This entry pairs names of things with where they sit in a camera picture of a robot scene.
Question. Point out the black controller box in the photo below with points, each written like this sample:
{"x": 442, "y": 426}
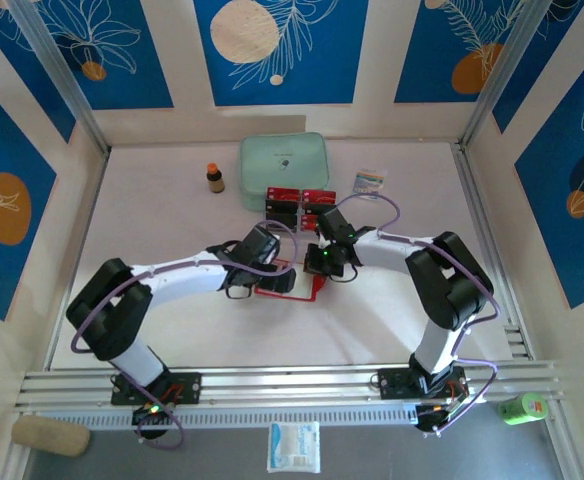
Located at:
{"x": 429, "y": 420}
{"x": 144, "y": 417}

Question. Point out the mint green zip pouch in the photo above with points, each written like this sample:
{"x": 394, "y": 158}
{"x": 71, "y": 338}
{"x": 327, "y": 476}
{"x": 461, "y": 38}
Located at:
{"x": 272, "y": 165}

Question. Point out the aluminium extrusion rail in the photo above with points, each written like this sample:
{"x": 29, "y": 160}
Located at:
{"x": 297, "y": 380}

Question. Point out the white gauze packet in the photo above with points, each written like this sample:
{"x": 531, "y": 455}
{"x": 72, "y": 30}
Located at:
{"x": 293, "y": 447}

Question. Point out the beige foam roll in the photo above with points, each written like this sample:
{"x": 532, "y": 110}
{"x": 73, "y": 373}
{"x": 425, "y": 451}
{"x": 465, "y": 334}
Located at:
{"x": 49, "y": 436}

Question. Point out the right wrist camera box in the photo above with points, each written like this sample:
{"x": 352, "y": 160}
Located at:
{"x": 334, "y": 222}

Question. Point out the brown bottle orange cap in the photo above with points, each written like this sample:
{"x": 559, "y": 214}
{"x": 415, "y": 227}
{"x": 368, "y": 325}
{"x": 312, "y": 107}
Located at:
{"x": 215, "y": 184}

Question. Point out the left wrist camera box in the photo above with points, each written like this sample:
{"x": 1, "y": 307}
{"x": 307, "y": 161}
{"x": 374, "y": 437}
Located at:
{"x": 259, "y": 245}

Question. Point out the green cylinder can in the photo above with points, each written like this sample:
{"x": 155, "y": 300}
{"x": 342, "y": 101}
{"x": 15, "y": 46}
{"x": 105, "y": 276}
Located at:
{"x": 519, "y": 409}

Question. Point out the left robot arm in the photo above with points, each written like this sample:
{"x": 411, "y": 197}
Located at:
{"x": 107, "y": 310}

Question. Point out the aluminium frame post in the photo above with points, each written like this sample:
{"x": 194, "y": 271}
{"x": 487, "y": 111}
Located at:
{"x": 488, "y": 100}
{"x": 73, "y": 100}

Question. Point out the black credit card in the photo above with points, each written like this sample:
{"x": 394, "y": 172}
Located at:
{"x": 280, "y": 218}
{"x": 281, "y": 205}
{"x": 314, "y": 206}

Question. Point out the red card holder wallet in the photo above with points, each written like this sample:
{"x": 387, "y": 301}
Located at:
{"x": 320, "y": 286}

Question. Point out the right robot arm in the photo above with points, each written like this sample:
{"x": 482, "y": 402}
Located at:
{"x": 447, "y": 285}

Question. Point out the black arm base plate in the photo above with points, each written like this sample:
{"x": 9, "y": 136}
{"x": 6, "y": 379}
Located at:
{"x": 192, "y": 387}
{"x": 392, "y": 382}

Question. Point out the aluminium side rail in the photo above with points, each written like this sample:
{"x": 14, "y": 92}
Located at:
{"x": 474, "y": 200}
{"x": 79, "y": 250}

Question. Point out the small printed sachet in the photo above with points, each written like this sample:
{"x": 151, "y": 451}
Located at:
{"x": 368, "y": 182}

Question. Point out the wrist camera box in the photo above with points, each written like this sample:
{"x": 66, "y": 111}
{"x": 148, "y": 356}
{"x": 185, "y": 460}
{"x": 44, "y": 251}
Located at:
{"x": 334, "y": 222}
{"x": 259, "y": 245}

